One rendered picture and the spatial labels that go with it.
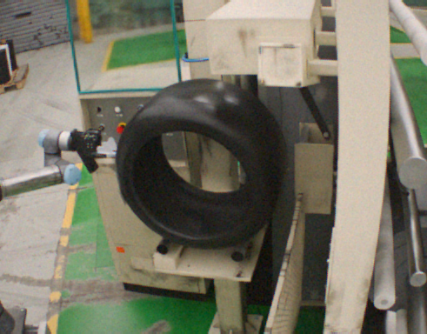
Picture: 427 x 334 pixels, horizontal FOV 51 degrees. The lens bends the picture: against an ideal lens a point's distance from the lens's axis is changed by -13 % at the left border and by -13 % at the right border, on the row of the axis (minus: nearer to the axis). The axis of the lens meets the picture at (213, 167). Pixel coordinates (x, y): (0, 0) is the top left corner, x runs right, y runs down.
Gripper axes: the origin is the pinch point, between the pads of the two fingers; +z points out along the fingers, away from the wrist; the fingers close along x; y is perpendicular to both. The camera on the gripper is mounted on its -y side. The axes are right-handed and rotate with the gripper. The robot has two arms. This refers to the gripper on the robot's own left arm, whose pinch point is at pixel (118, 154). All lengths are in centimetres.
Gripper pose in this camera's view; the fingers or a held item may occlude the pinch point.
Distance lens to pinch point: 182.0
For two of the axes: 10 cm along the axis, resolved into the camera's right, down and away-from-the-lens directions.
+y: 0.3, -8.7, -5.0
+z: 9.7, 1.5, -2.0
